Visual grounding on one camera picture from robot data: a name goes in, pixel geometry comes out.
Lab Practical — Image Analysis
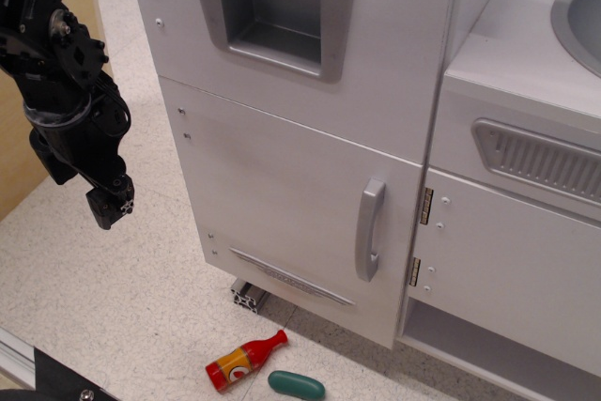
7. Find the aluminium extrusion rail under fridge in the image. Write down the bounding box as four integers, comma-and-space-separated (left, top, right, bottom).
230, 278, 270, 314

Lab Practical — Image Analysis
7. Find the brass hinge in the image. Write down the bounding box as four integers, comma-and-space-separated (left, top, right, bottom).
408, 257, 421, 286
420, 187, 434, 225

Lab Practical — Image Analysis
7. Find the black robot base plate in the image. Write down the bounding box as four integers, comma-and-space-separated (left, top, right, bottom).
1, 348, 117, 401

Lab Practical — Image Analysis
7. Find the green toy pickle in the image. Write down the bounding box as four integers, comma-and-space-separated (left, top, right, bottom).
268, 370, 326, 400

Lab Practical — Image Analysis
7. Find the grey toy sink basin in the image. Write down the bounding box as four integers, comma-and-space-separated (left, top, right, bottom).
550, 0, 600, 77

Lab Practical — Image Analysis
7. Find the red toy sauce bottle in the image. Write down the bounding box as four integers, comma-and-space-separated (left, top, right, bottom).
205, 330, 288, 392

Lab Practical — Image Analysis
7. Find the lower brass hinge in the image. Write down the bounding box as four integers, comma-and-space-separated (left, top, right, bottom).
408, 257, 421, 286

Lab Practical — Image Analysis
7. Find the upper brass hinge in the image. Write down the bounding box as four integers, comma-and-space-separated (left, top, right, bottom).
420, 187, 434, 225

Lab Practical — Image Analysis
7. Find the white kitchen counter body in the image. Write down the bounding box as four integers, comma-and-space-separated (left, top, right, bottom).
400, 0, 600, 400

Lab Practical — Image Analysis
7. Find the plywood board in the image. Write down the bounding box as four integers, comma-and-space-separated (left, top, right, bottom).
0, 0, 115, 223

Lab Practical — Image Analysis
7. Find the aluminium rail at corner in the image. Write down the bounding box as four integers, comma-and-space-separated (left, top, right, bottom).
1, 328, 36, 389

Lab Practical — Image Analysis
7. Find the white cabinet door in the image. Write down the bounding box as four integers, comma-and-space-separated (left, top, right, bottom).
408, 170, 600, 374

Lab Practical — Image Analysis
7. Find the silver fridge door handle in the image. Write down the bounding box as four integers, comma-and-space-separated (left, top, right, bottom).
354, 178, 386, 282

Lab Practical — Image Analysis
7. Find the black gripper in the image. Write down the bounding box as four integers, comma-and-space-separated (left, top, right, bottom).
28, 92, 134, 230

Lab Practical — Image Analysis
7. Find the silver vent panel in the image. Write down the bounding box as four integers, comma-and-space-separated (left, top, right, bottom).
471, 118, 600, 205

